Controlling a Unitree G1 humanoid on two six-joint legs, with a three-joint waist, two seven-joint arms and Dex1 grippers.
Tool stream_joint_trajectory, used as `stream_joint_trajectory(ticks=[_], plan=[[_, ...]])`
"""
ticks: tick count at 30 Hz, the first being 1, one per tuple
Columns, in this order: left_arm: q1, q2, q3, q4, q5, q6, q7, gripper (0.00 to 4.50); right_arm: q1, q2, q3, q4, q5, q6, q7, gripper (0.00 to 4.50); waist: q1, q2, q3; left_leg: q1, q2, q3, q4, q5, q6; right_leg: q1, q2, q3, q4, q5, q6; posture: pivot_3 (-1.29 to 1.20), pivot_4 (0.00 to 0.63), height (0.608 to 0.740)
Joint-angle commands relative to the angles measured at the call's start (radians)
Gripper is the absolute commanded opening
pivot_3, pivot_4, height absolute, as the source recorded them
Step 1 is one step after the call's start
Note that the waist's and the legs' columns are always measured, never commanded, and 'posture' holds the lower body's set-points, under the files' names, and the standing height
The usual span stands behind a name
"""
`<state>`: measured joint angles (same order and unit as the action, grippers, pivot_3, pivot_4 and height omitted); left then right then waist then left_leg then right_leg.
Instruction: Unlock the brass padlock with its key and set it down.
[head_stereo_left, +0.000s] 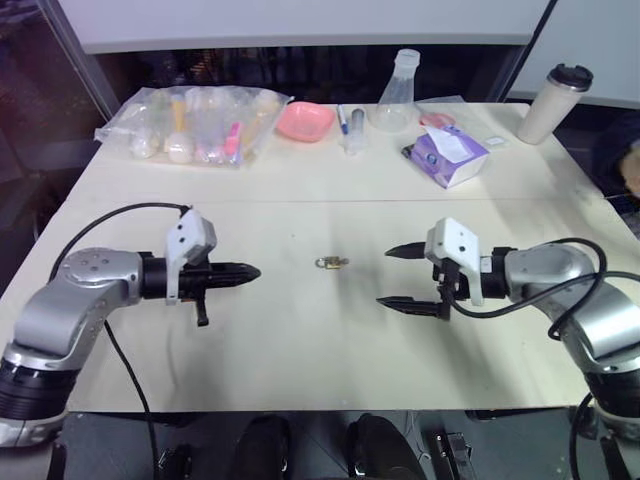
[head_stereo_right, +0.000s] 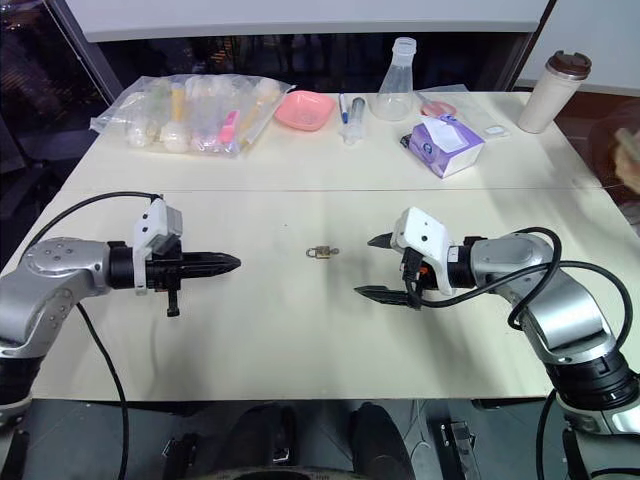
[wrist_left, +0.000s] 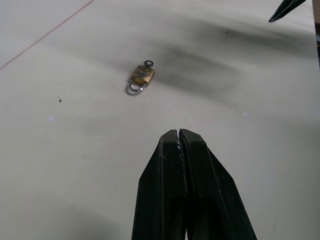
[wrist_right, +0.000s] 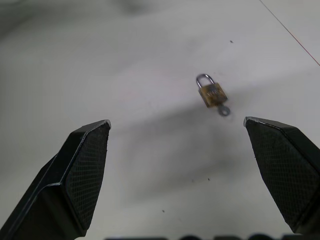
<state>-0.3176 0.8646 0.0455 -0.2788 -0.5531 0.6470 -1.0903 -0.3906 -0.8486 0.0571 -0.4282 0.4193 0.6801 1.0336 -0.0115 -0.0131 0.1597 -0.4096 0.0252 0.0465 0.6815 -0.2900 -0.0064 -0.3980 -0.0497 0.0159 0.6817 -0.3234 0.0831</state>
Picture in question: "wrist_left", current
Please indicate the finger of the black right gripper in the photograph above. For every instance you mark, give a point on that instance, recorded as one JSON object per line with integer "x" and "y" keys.
{"x": 282, "y": 11}

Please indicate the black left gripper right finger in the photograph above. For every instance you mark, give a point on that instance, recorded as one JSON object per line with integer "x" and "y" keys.
{"x": 212, "y": 185}

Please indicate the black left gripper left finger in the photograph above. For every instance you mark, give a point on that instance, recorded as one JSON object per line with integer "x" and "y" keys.
{"x": 160, "y": 180}

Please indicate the small brass padlock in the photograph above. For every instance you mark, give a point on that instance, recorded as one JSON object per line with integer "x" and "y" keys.
{"x": 141, "y": 77}

